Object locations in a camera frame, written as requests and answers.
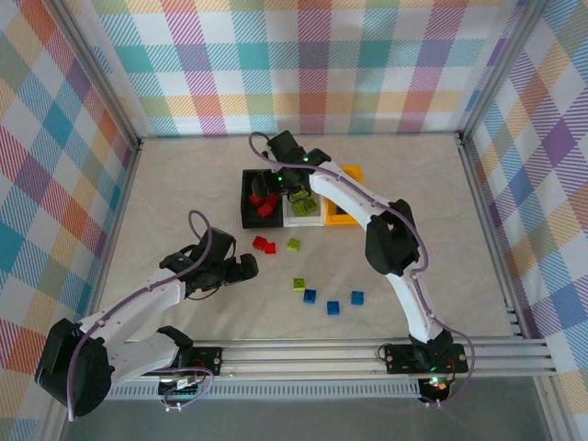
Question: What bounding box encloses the white plastic bin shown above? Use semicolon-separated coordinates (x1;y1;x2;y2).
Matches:
282;183;327;228

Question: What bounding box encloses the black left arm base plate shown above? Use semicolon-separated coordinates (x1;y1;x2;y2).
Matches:
158;346;224;378

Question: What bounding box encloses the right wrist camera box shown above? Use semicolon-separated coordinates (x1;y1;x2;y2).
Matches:
265;130;305;164

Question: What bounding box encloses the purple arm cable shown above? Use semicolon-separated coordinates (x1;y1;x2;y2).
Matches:
67;209;217;422
248;131;477;409

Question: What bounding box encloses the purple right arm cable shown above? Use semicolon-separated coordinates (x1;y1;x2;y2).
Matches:
248;131;477;409

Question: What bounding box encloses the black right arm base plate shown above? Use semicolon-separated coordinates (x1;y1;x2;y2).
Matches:
383;342;469;374

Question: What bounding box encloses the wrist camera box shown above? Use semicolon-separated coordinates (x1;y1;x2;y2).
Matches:
198;228;237;264
265;130;305;164

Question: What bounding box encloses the aluminium mounting rail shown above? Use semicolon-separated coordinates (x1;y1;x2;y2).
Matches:
50;338;557;382

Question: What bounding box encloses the yellow plastic bin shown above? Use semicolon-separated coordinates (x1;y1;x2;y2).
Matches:
323;164;364;226

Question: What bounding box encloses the black plastic bin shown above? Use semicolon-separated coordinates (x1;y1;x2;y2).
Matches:
241;168;285;230

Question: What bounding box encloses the aluminium table side rail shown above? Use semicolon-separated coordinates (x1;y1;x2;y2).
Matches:
457;131;527;339
80;137;144;345

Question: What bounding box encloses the grey slotted cable duct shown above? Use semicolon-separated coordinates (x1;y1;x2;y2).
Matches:
105;384;424;400

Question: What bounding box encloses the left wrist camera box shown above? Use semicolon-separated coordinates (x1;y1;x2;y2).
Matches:
198;228;237;264

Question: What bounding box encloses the aluminium frame post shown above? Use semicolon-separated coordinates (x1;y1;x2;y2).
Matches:
54;0;141;148
458;0;543;139

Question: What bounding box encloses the plaid fabric backdrop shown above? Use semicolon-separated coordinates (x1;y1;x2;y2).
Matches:
0;0;134;441
472;0;588;378
98;0;515;138

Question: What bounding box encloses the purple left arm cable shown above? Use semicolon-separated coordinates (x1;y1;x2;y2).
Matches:
67;209;217;422

